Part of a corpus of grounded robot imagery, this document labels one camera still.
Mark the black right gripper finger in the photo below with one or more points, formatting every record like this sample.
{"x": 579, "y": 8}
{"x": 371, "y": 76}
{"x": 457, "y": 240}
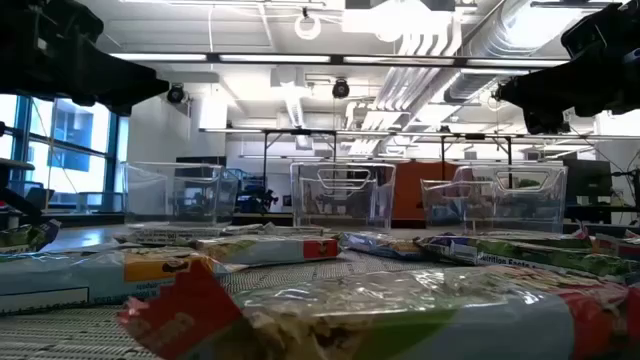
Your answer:
{"x": 547, "y": 90}
{"x": 540, "y": 121}

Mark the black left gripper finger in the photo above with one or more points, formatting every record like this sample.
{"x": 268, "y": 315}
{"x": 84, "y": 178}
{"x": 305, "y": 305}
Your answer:
{"x": 130, "y": 82}
{"x": 120, "y": 107}

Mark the foreground clear snack bag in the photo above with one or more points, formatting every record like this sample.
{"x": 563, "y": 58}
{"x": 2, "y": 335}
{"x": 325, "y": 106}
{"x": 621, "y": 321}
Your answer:
{"x": 350, "y": 320}

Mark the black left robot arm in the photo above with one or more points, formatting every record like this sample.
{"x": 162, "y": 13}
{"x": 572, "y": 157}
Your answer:
{"x": 15, "y": 205}

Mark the fluorescent ceiling light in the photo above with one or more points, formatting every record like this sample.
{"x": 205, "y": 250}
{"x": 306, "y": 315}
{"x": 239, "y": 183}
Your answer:
{"x": 515, "y": 62}
{"x": 157, "y": 57}
{"x": 275, "y": 58}
{"x": 400, "y": 60}

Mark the large glass window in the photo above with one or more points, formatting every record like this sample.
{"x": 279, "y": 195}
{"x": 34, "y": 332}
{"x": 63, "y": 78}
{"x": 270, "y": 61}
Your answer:
{"x": 75, "y": 150}

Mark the black computer monitor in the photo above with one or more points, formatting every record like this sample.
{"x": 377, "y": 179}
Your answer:
{"x": 590, "y": 180}

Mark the clear plastic bin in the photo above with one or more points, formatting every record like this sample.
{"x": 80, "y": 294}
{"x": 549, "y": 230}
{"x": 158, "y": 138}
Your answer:
{"x": 520, "y": 210}
{"x": 345, "y": 205}
{"x": 175, "y": 195}

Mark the dark background desk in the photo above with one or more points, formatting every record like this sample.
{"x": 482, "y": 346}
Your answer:
{"x": 600, "y": 212}

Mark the white ceiling pipes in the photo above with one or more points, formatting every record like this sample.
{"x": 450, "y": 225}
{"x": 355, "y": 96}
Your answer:
{"x": 415, "y": 75}

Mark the orange partition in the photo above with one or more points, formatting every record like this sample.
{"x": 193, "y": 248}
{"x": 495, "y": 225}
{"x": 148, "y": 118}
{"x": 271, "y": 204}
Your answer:
{"x": 407, "y": 190}

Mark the blue black background equipment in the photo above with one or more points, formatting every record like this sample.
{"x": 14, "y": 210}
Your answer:
{"x": 255, "y": 200}

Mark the black ceiling camera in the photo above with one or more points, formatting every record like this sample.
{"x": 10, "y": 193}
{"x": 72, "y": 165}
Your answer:
{"x": 340, "y": 89}
{"x": 175, "y": 94}
{"x": 502, "y": 94}

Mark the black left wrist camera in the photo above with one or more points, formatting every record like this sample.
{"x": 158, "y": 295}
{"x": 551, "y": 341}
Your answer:
{"x": 60, "y": 25}

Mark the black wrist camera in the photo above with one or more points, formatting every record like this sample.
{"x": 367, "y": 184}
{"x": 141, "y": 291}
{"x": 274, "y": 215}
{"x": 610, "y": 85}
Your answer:
{"x": 60, "y": 25}
{"x": 610, "y": 25}

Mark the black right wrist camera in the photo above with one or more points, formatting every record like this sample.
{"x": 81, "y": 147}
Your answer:
{"x": 610, "y": 25}

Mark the black background frame rig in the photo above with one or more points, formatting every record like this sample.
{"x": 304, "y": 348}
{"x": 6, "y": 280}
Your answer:
{"x": 300, "y": 132}
{"x": 475, "y": 136}

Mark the silver ventilation duct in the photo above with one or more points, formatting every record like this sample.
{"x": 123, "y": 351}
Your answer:
{"x": 500, "y": 30}

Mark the white ceiling duct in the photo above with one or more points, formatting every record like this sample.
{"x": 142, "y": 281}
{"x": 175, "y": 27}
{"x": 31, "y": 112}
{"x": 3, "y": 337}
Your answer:
{"x": 290, "y": 90}

